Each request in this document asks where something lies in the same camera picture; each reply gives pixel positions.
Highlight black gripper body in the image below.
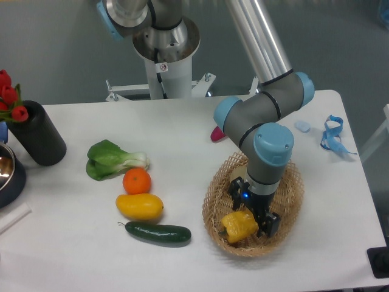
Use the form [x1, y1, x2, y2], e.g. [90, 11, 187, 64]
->
[245, 179, 275, 223]

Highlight white plastic tube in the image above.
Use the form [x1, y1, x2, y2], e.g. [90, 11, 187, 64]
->
[0, 203, 32, 234]

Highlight woven wicker basket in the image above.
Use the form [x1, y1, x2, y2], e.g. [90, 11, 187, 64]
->
[202, 152, 305, 257]

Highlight red tulip flowers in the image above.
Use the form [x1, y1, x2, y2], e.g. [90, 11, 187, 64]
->
[1, 69, 29, 123]

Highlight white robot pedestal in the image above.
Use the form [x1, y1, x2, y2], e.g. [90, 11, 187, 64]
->
[105, 54, 262, 103]

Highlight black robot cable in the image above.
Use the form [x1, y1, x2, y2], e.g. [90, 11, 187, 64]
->
[153, 48, 169, 100]

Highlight purple sweet potato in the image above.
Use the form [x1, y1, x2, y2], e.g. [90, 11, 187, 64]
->
[210, 126, 227, 143]

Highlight white steamed bun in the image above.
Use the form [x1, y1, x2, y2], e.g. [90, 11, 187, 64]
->
[229, 165, 247, 182]

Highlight black cylindrical vase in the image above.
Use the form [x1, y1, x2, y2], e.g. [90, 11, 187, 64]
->
[7, 100, 67, 166]

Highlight dark metal bowl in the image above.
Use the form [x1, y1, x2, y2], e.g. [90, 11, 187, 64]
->
[1, 142, 27, 208]

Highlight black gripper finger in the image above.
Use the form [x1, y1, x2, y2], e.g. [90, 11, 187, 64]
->
[228, 178, 248, 210]
[256, 212, 281, 237]

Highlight orange fruit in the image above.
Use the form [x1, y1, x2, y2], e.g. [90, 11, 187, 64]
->
[122, 168, 151, 195]

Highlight blue object at left edge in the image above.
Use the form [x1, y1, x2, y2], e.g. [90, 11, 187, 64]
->
[0, 122, 9, 144]

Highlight yellow bell pepper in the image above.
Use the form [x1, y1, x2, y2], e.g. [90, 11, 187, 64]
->
[219, 210, 259, 244]

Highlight blue tangled ribbon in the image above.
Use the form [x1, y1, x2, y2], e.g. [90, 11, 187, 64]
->
[320, 115, 357, 155]

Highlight dark green cucumber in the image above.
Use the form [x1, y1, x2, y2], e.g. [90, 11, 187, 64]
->
[117, 221, 192, 248]

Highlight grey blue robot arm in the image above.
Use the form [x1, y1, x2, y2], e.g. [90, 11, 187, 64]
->
[97, 1, 315, 237]

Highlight pale blue cap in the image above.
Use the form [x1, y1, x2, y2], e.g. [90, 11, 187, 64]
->
[294, 120, 311, 133]

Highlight yellow mango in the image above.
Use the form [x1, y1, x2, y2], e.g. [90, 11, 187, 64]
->
[115, 193, 164, 220]

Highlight black device at edge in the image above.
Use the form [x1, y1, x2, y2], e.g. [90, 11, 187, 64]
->
[367, 246, 388, 279]

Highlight green bok choy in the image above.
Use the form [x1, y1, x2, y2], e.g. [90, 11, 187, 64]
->
[86, 139, 150, 181]

